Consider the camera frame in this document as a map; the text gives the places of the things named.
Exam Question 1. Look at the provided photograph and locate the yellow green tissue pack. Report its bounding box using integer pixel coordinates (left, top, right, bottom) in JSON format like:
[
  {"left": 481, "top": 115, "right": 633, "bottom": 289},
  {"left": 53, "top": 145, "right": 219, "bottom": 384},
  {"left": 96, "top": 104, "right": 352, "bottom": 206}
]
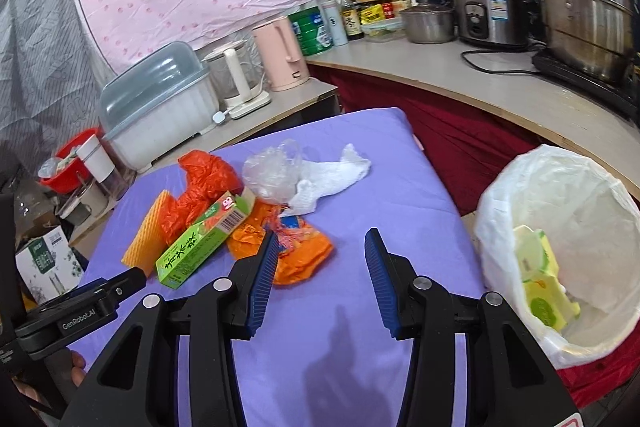
[{"left": 512, "top": 224, "right": 583, "bottom": 334}]

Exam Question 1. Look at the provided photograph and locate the purple blanket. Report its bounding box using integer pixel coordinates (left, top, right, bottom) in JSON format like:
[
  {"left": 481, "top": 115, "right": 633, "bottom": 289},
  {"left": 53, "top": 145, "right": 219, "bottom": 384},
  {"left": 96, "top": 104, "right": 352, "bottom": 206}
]
[{"left": 67, "top": 107, "right": 488, "bottom": 427}]

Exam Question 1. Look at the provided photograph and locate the bin with white liner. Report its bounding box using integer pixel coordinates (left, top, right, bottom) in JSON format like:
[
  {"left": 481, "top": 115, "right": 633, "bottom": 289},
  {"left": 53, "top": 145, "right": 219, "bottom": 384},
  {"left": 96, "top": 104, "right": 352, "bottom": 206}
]
[{"left": 472, "top": 144, "right": 640, "bottom": 370}]

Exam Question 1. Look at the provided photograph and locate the steel rice cooker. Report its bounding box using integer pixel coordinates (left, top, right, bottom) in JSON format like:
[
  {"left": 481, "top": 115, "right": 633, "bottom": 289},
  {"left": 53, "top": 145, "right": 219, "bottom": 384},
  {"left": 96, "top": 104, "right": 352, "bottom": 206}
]
[{"left": 446, "top": 0, "right": 541, "bottom": 48}]

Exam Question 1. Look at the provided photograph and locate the pink electric kettle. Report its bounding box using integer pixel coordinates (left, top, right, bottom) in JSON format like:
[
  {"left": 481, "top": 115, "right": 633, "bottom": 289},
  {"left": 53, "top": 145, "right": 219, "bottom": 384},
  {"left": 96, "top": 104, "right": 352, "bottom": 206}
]
[{"left": 251, "top": 16, "right": 310, "bottom": 92}]

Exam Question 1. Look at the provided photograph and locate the white box with grey lid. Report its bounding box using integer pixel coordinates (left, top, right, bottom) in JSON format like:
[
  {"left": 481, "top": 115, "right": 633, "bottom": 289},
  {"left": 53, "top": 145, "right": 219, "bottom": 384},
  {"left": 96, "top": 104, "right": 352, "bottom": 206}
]
[{"left": 99, "top": 41, "right": 221, "bottom": 172}]

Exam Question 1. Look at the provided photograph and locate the black induction cooktop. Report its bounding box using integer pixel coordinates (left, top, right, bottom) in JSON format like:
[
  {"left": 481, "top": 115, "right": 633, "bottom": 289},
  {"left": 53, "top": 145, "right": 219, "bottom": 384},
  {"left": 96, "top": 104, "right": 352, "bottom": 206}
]
[{"left": 531, "top": 49, "right": 640, "bottom": 122}]

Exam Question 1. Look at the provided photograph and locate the black power cable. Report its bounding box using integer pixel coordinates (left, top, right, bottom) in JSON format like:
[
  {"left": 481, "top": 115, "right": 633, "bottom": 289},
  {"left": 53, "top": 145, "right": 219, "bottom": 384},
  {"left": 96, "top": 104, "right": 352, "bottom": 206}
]
[{"left": 460, "top": 48, "right": 538, "bottom": 72}]

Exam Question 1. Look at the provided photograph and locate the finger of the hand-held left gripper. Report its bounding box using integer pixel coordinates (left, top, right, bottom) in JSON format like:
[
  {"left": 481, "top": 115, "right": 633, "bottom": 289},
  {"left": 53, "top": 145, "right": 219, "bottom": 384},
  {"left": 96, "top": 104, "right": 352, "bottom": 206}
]
[{"left": 67, "top": 267, "right": 149, "bottom": 306}]

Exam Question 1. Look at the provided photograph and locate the red basin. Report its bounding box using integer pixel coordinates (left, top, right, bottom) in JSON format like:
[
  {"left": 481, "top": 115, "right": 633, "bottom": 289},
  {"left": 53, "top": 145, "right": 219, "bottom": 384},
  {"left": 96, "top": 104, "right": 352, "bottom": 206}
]
[{"left": 39, "top": 127, "right": 101, "bottom": 194}]

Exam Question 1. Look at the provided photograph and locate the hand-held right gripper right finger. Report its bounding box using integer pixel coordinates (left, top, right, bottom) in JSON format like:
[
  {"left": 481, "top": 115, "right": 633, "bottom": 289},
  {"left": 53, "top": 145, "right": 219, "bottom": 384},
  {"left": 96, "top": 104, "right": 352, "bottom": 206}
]
[{"left": 364, "top": 228, "right": 583, "bottom": 427}]

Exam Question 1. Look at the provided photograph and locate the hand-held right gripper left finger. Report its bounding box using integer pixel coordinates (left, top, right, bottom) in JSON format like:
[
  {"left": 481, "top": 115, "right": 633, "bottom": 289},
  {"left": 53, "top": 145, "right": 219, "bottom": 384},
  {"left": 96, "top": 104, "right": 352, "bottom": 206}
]
[{"left": 64, "top": 231, "right": 281, "bottom": 427}]

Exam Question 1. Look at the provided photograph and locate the dark sauce bottle white label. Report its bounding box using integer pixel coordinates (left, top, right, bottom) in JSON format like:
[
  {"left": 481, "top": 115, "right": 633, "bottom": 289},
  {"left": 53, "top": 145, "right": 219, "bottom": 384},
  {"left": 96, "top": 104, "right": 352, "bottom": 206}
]
[{"left": 340, "top": 0, "right": 365, "bottom": 42}]

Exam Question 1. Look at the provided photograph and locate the orange waffle pattern wrapper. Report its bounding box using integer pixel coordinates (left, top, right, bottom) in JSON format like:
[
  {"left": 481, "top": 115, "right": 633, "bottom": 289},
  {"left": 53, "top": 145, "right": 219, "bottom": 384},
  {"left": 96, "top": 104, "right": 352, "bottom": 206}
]
[{"left": 121, "top": 189, "right": 173, "bottom": 272}]

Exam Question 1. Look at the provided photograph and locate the grey striped cloth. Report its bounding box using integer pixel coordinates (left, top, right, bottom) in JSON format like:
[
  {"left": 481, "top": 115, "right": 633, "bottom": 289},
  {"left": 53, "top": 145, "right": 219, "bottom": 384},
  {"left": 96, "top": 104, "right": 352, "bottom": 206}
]
[{"left": 0, "top": 0, "right": 111, "bottom": 188}]

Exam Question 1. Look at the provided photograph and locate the white glass kettle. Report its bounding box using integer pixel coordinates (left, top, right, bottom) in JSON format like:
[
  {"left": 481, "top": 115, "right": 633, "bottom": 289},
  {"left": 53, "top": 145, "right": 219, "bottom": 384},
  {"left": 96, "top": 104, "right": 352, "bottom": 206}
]
[{"left": 202, "top": 41, "right": 272, "bottom": 120}]

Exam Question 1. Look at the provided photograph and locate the person's left hand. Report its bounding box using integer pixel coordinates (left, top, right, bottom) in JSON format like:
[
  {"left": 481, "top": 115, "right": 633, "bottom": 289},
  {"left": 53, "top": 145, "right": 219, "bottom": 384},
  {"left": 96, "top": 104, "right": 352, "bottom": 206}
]
[{"left": 12, "top": 349, "right": 89, "bottom": 409}]

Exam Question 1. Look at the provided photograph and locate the stainless steel steamer pot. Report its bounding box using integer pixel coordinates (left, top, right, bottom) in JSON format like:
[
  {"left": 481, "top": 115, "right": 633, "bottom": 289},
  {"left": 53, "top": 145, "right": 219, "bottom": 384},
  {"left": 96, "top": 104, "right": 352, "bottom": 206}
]
[{"left": 522, "top": 0, "right": 640, "bottom": 85}]

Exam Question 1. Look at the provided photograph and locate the white lidded jar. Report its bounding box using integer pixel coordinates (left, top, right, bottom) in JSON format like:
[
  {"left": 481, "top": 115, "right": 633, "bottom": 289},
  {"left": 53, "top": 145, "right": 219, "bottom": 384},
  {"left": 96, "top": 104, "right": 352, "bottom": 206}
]
[{"left": 75, "top": 136, "right": 131, "bottom": 200}]

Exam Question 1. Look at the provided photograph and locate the white plant print box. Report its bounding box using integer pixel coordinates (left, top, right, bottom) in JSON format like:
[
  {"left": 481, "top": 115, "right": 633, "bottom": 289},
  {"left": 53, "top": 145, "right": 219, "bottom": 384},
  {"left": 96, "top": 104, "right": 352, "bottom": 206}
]
[{"left": 15, "top": 227, "right": 86, "bottom": 305}]

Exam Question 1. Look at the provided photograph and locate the crumpled white tissue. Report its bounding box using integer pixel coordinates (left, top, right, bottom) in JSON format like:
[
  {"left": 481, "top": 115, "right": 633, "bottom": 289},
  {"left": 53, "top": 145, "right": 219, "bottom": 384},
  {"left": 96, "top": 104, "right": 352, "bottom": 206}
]
[{"left": 287, "top": 143, "right": 373, "bottom": 218}]

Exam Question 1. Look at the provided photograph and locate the green cardboard box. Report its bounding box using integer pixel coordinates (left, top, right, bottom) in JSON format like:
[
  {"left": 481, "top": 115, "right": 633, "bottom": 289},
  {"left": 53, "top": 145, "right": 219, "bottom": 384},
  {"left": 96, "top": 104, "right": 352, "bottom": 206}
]
[{"left": 155, "top": 191, "right": 256, "bottom": 292}]

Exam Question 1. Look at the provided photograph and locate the glass food container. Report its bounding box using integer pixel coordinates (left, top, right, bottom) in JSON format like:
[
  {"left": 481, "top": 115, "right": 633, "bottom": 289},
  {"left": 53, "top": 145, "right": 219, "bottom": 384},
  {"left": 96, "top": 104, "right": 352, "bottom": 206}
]
[{"left": 361, "top": 18, "right": 405, "bottom": 44}]

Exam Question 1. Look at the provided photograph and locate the yellow lid jar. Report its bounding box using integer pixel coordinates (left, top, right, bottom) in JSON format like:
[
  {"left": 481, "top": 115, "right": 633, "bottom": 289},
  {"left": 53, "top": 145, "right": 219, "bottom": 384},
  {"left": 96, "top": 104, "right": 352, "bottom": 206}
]
[{"left": 357, "top": 0, "right": 383, "bottom": 25}]

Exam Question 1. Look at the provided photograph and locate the crumpled orange plastic bag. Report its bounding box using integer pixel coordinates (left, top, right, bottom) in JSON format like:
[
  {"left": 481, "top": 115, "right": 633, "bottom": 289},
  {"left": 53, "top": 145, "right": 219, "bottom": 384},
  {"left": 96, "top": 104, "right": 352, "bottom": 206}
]
[{"left": 161, "top": 149, "right": 246, "bottom": 258}]

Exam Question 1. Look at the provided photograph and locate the white slim bottle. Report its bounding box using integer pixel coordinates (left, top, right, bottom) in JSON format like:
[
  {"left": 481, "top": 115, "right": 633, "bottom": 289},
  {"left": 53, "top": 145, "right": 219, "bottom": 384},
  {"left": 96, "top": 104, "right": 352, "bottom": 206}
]
[{"left": 322, "top": 0, "right": 349, "bottom": 46}]

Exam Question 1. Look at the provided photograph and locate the clear plastic bag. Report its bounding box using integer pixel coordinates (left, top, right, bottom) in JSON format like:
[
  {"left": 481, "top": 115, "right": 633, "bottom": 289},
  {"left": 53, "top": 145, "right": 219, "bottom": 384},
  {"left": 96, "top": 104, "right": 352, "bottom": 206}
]
[{"left": 242, "top": 139, "right": 306, "bottom": 208}]

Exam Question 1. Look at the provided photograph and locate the red counter curtain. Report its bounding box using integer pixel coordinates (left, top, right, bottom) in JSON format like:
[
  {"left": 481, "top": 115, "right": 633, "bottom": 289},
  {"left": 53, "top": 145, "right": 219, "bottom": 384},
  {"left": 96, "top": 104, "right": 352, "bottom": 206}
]
[{"left": 312, "top": 66, "right": 551, "bottom": 218}]

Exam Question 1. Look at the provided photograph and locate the small steel pot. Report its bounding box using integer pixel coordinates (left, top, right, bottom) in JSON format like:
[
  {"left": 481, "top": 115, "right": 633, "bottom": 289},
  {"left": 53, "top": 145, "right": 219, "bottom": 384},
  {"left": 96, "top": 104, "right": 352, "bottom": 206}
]
[{"left": 398, "top": 0, "right": 457, "bottom": 44}]

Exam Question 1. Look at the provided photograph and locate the green tin can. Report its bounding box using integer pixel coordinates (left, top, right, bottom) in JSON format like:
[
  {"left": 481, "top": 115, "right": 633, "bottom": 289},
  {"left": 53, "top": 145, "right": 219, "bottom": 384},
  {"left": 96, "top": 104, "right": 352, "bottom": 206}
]
[{"left": 289, "top": 6, "right": 335, "bottom": 56}]

